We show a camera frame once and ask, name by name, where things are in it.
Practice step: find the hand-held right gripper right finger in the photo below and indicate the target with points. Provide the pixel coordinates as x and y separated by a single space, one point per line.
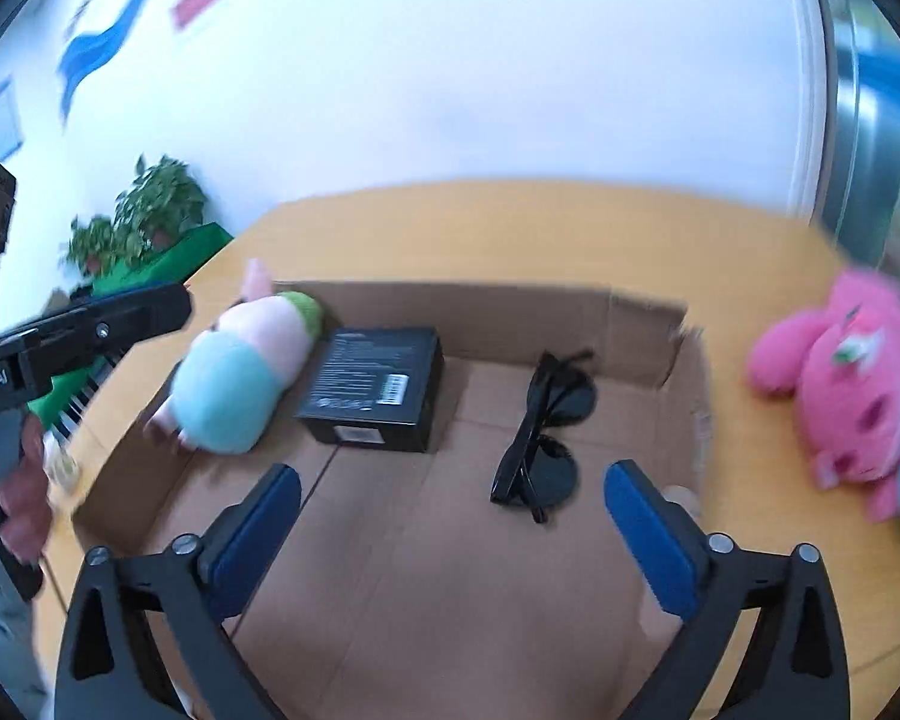
649 540

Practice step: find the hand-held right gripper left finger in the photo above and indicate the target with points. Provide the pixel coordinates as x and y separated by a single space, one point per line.
259 540

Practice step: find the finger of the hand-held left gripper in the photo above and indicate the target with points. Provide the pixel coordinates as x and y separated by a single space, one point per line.
120 319

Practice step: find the black sunglasses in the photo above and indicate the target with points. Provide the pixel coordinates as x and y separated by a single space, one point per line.
551 465

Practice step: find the cardboard box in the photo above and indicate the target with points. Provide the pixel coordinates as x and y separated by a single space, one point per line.
420 540

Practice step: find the wooden desktop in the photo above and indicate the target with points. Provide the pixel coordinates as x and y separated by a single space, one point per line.
495 232

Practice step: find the person's left hand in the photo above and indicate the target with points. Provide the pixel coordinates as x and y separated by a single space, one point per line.
26 510

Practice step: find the small potted plant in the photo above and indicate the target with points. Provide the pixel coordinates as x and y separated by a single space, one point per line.
94 244

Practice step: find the piano keyboard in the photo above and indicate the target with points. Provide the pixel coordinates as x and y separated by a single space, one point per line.
82 401

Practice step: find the large potted plant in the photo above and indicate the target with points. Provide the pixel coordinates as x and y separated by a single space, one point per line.
161 202

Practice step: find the pink and teal pig plush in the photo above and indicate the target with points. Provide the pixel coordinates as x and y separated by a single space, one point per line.
225 390

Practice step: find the printed paper cup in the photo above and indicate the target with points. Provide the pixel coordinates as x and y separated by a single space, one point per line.
61 469

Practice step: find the black box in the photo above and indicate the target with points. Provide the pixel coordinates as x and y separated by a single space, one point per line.
367 375

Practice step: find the pink plush toy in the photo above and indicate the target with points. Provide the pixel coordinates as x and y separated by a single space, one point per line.
847 390

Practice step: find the grey clothing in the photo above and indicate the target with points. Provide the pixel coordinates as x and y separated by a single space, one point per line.
0 630

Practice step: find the blue wall decal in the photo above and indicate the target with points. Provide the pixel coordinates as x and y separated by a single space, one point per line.
90 52

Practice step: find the red wall sign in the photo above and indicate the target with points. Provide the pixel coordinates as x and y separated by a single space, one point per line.
195 4

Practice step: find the white door frame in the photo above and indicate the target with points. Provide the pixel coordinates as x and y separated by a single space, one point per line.
806 90

